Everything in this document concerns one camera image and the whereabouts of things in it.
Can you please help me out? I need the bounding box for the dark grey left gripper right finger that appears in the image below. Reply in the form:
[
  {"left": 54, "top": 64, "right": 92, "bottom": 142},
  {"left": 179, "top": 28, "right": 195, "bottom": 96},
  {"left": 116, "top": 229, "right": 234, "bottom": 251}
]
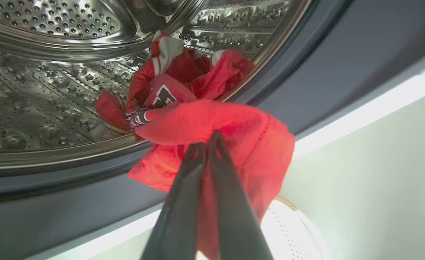
[{"left": 208, "top": 130, "right": 274, "bottom": 260}]

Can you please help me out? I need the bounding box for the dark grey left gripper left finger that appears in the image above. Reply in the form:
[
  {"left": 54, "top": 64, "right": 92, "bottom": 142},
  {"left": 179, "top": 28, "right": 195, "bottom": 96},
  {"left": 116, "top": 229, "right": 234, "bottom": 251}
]
[{"left": 140, "top": 142, "right": 207, "bottom": 260}]

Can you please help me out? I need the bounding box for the red jersey garment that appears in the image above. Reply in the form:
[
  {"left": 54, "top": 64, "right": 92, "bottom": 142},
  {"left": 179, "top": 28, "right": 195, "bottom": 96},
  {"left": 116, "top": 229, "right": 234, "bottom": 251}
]
[{"left": 96, "top": 30, "right": 295, "bottom": 260}]

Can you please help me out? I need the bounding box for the white perforated laundry basket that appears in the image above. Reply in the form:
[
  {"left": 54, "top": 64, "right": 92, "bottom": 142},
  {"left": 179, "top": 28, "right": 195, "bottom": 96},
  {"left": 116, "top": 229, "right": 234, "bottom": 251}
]
[{"left": 197, "top": 196, "right": 330, "bottom": 260}]

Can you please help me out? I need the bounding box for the white washing machine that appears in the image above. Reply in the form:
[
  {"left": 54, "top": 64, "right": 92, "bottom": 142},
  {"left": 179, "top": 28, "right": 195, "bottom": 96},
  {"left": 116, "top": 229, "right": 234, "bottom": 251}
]
[{"left": 0, "top": 0, "right": 425, "bottom": 260}]

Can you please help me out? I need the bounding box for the grey rubber door gasket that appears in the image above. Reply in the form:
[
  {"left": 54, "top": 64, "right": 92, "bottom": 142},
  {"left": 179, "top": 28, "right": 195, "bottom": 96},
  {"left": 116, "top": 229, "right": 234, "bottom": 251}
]
[{"left": 0, "top": 0, "right": 425, "bottom": 255}]

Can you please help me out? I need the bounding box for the stainless steel perforated drum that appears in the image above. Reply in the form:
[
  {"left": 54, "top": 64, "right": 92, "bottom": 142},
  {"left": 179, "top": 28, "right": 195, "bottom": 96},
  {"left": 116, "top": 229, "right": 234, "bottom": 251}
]
[{"left": 0, "top": 0, "right": 312, "bottom": 170}]

